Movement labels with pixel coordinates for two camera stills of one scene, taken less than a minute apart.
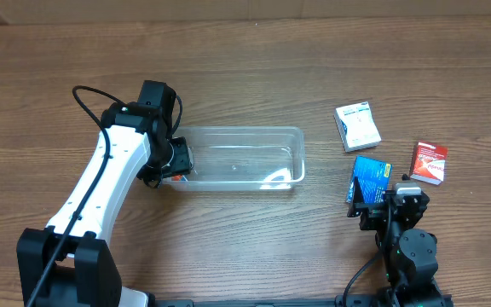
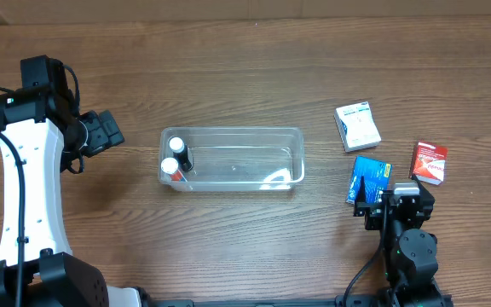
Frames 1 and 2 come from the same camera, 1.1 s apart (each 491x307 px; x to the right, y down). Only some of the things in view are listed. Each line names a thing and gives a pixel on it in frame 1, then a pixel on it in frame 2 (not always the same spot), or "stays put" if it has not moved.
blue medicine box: [373, 179] stays put
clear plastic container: [241, 159] stays put
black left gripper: [182, 159] to [98, 140]
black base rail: [440, 301] stays put
